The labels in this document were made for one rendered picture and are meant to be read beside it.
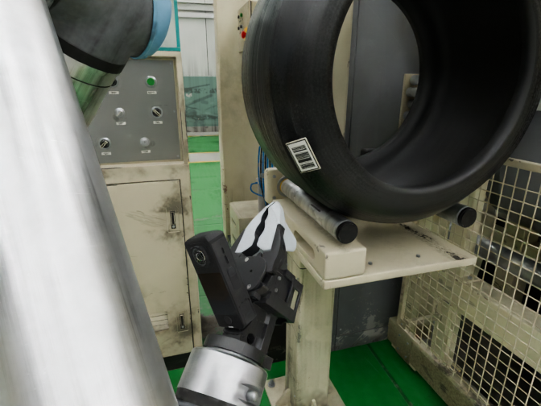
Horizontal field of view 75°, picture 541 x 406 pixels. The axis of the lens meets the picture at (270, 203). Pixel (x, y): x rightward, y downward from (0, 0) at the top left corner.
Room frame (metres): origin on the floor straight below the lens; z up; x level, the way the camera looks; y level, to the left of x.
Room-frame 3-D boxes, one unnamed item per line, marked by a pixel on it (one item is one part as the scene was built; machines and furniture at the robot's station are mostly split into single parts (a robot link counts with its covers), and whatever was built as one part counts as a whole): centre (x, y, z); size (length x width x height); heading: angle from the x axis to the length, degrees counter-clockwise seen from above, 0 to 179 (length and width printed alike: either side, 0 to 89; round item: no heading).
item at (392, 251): (0.82, -0.23, 0.80); 0.37 x 0.36 x 0.02; 107
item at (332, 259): (0.78, -0.09, 0.83); 0.36 x 0.09 x 0.06; 17
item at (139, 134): (1.35, 0.61, 0.63); 0.56 x 0.41 x 1.27; 107
